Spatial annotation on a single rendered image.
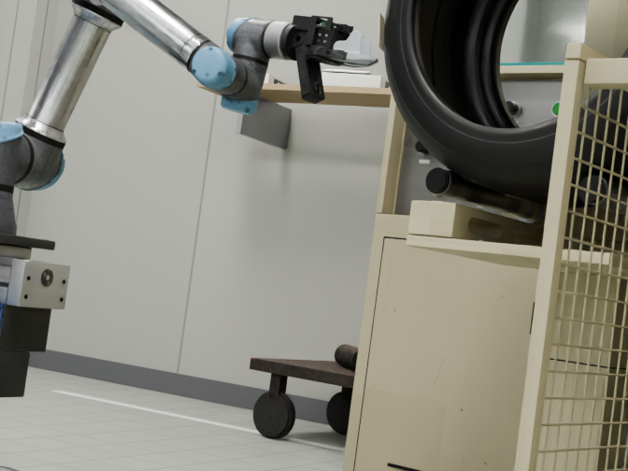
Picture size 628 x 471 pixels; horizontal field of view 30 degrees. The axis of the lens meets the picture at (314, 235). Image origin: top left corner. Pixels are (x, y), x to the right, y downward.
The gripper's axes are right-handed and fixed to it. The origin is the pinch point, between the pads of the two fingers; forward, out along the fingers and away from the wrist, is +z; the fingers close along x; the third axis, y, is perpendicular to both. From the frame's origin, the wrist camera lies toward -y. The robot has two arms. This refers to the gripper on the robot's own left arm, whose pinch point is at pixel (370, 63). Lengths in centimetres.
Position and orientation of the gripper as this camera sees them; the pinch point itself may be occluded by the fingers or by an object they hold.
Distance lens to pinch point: 221.7
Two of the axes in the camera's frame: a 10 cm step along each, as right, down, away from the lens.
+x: 6.0, 1.2, 7.9
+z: 7.7, 2.0, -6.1
